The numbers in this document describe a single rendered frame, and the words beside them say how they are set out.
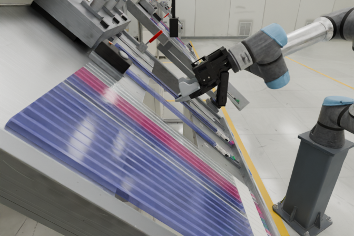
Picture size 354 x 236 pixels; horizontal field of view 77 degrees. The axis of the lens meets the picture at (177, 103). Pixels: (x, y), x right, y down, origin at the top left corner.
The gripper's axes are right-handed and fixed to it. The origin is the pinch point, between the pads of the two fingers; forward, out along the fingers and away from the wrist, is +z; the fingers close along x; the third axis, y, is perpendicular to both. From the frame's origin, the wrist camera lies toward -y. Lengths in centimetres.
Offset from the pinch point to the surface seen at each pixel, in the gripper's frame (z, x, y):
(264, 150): -18, -94, -118
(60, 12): 6.6, 17.0, 35.3
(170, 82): 3.0, -19.0, 1.0
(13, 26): 9.8, 28.0, 35.3
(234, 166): -5.0, 13.2, -22.2
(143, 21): 9, -96, 26
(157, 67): 3.9, -19.0, 8.7
